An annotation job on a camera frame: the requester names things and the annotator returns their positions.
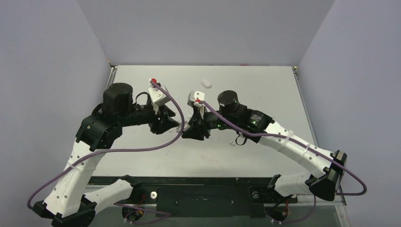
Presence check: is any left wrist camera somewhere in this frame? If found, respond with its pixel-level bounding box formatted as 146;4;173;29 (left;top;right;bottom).
148;85;170;114

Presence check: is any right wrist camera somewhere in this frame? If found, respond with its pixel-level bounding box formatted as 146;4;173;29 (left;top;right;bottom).
187;91;205;119

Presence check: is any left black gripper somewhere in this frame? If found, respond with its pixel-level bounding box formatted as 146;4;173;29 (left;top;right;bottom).
119;102;179;133

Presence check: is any closed white charging case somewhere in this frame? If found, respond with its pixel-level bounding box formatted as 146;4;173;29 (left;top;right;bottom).
201;79;212;89

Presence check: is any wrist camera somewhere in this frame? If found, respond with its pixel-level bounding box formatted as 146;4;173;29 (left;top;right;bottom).
148;85;170;114
187;91;205;119

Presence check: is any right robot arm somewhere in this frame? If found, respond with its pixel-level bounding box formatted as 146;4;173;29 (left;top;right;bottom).
182;90;347;202

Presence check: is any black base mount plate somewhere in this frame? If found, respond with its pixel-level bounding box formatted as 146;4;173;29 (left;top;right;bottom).
91;176;298;219

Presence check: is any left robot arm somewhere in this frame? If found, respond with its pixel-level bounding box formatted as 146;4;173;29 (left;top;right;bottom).
27;79;183;227

